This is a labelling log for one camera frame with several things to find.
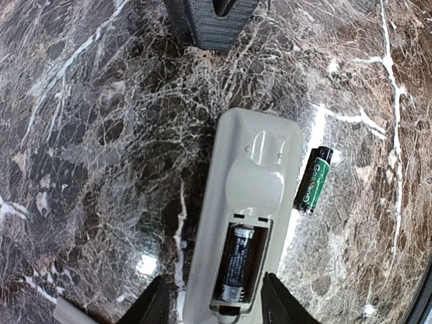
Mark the white universal remote control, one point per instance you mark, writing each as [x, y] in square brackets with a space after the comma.
[252, 182]

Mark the dark blue orange AAA battery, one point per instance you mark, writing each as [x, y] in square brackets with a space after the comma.
[235, 276]

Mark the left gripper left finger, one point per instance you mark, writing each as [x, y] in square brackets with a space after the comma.
[151, 307]

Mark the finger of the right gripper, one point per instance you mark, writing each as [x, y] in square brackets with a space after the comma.
[207, 24]

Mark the grey battery compartment cover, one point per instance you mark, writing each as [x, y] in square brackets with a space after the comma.
[67, 313]

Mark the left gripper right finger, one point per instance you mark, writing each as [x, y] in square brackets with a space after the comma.
[279, 306]

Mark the green AAA battery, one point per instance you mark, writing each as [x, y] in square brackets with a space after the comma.
[314, 178]

